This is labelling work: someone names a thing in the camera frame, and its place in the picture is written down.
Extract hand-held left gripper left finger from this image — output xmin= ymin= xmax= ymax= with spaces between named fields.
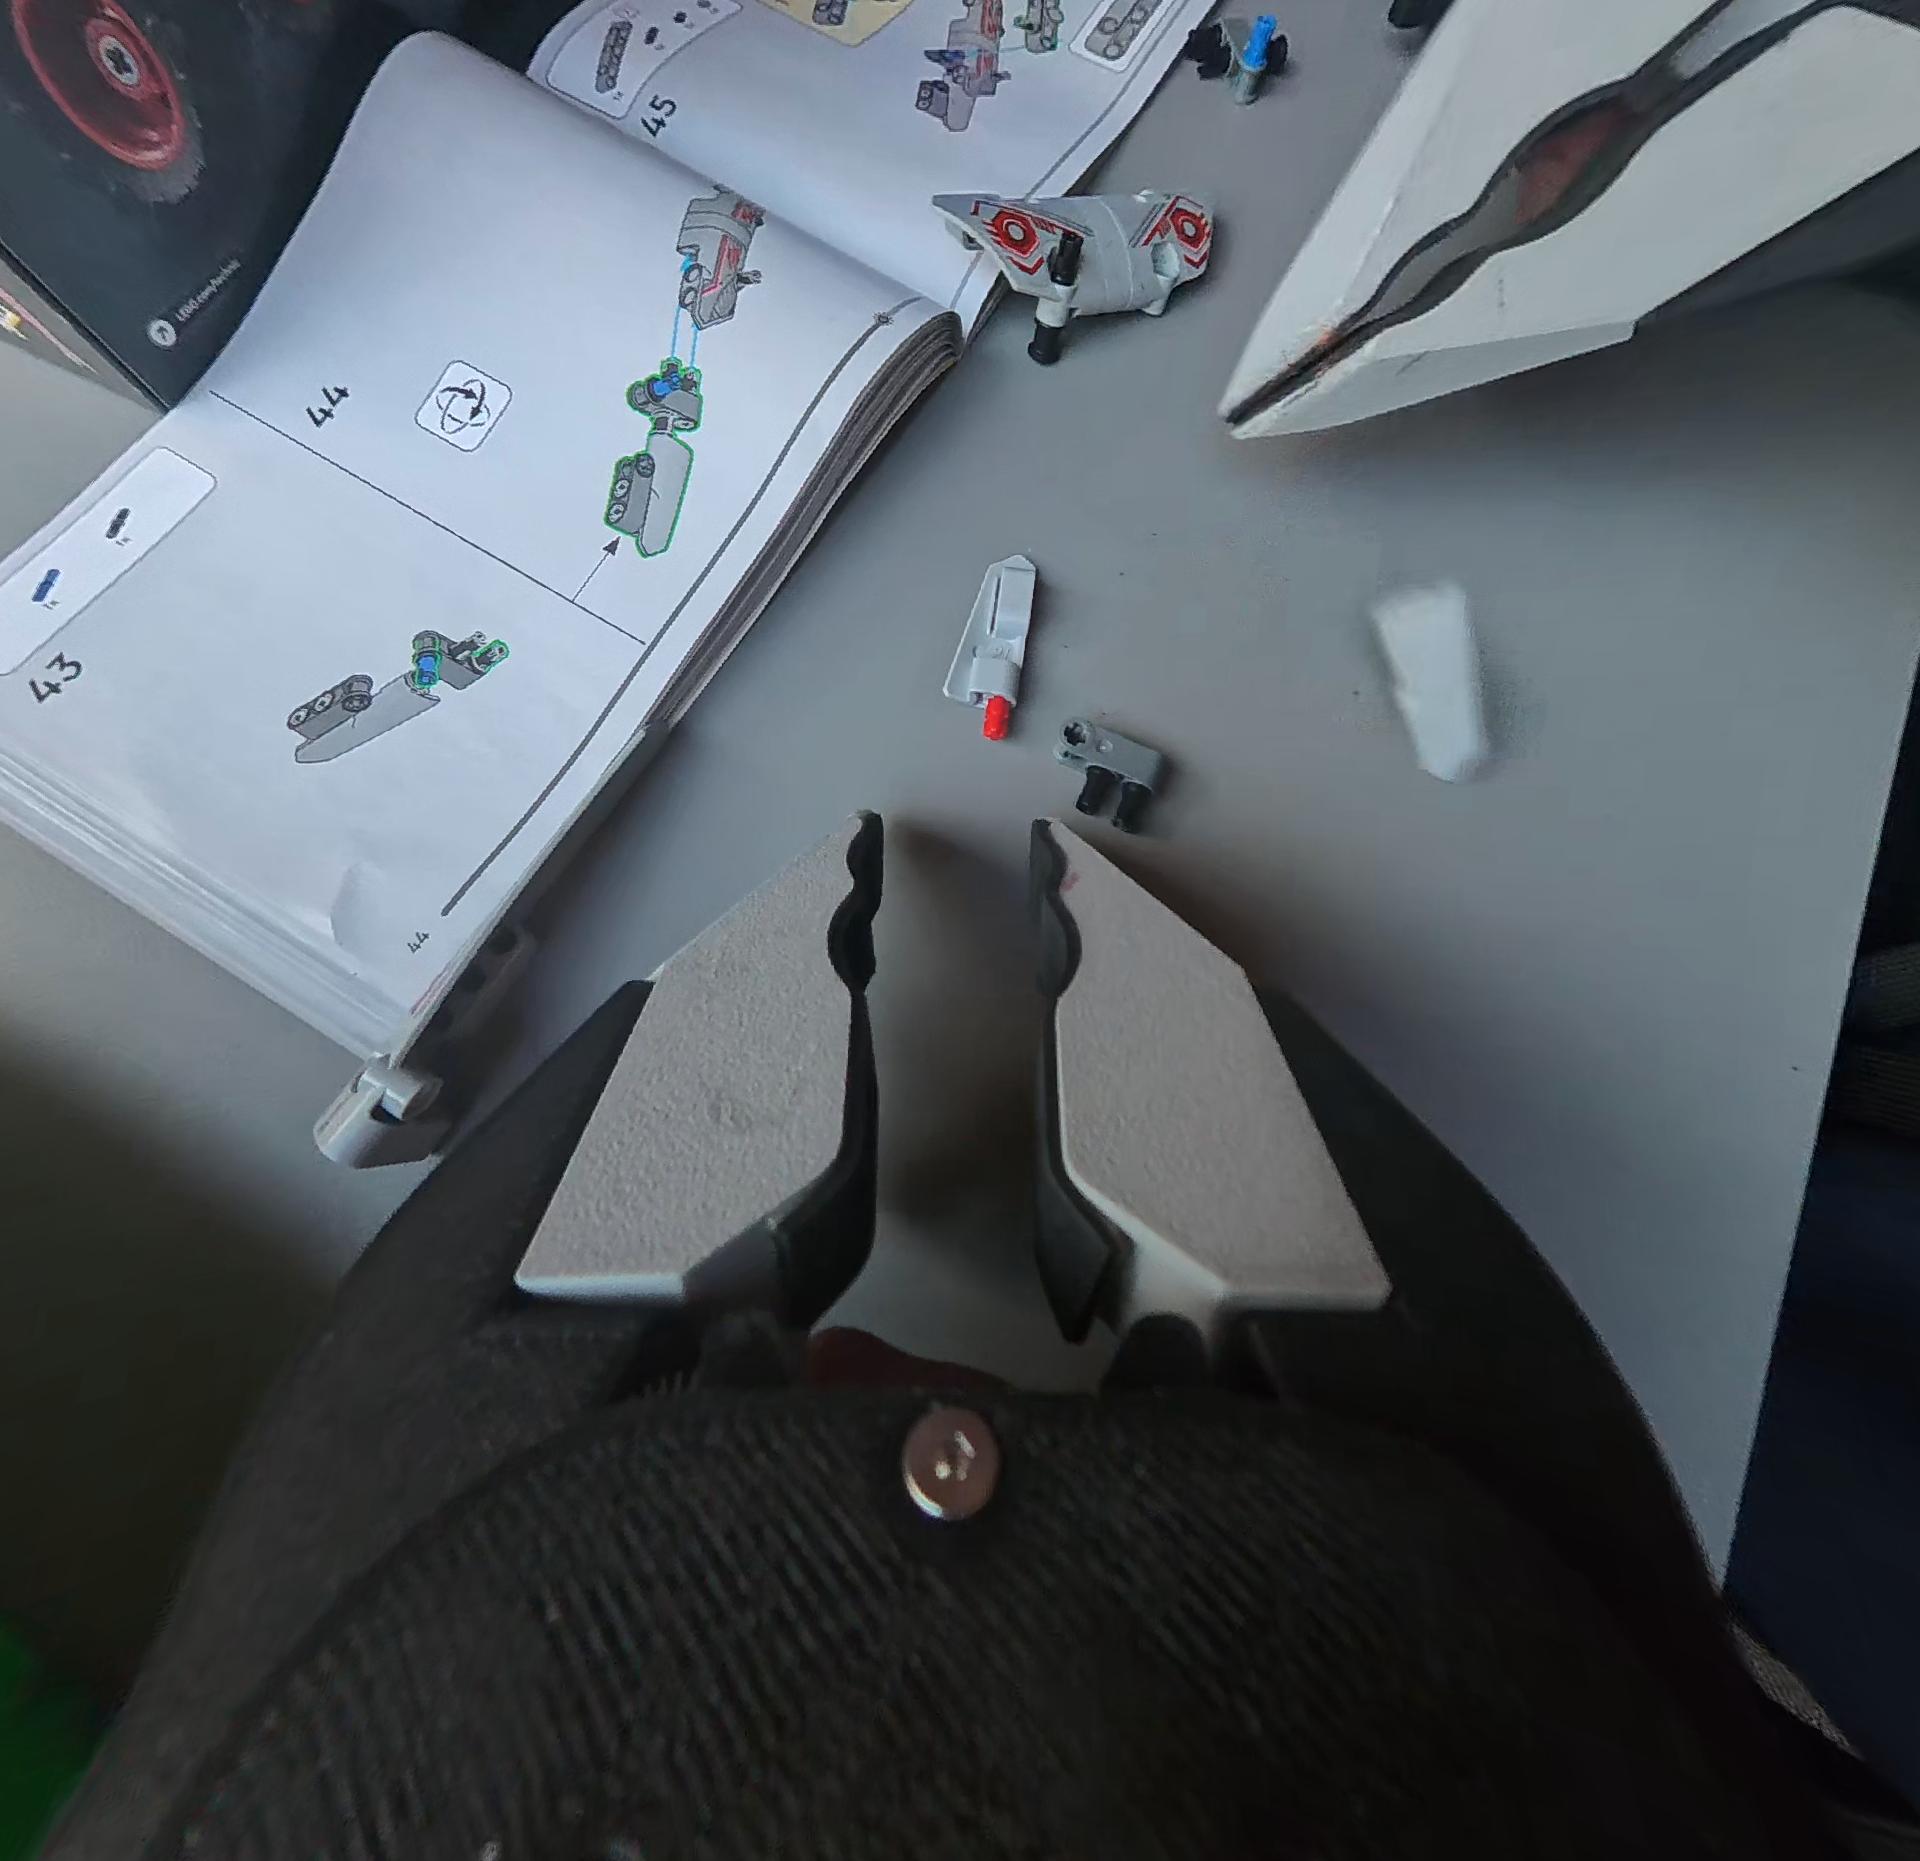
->
xmin=513 ymin=809 xmax=887 ymax=1335

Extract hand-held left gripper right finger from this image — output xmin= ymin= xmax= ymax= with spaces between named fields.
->
xmin=1029 ymin=815 xmax=1394 ymax=1346

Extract grey lego connector black pins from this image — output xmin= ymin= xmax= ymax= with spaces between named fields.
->
xmin=1050 ymin=712 xmax=1174 ymax=836

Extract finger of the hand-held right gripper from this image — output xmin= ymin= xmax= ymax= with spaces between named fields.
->
xmin=1218 ymin=0 xmax=1803 ymax=426
xmin=1230 ymin=0 xmax=1920 ymax=440

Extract grey lego panel red pin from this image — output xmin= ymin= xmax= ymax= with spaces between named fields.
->
xmin=942 ymin=550 xmax=1043 ymax=747

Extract white lego panel piece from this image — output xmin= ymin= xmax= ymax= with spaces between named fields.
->
xmin=1366 ymin=582 xmax=1491 ymax=782

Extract grey lego assembly red stickers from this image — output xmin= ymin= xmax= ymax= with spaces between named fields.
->
xmin=928 ymin=185 xmax=1217 ymax=366

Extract black lego set box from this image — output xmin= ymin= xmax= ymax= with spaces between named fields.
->
xmin=0 ymin=0 xmax=660 ymax=412

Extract lego instruction booklet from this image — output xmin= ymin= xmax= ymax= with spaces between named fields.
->
xmin=0 ymin=0 xmax=1264 ymax=1069

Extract green blurred object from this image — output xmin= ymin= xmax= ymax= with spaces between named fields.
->
xmin=0 ymin=1613 xmax=68 ymax=1861

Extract grey lego beam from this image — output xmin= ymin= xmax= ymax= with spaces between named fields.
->
xmin=311 ymin=923 xmax=541 ymax=1171

